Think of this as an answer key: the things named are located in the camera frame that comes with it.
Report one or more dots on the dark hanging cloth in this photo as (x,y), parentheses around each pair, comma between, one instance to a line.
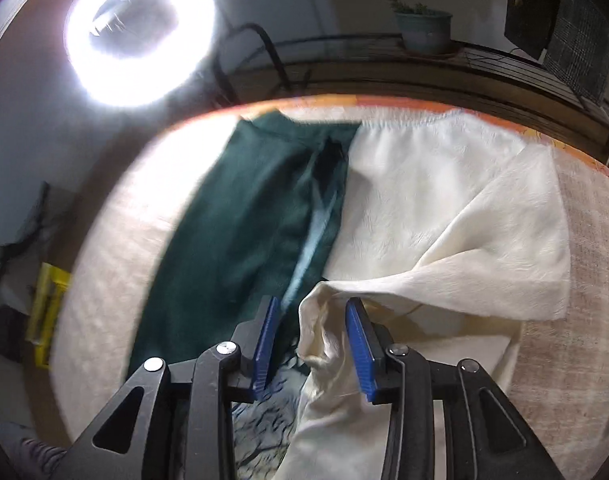
(529,20)

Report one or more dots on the yellow plastic crate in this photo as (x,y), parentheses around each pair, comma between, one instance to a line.
(47,310)

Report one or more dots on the black metal rack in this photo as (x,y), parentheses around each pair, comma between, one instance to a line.
(434,75)

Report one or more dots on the beige woven mat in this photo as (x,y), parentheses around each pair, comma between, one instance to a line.
(574,360)

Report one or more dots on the black patterned cloth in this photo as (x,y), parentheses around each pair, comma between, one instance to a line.
(264,430)

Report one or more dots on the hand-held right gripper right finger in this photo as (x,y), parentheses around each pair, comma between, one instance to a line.
(360,350)

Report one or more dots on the potted plant in grey pot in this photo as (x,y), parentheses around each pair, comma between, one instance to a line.
(422,27)

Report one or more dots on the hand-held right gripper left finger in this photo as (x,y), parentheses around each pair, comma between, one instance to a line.
(264,345)

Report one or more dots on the grey checked hanging cloth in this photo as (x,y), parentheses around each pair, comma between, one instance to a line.
(579,57)

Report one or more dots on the cream white shorts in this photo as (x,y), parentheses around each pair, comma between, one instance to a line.
(434,200)

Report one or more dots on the dark green shorts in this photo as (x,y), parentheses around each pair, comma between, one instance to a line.
(234,230)

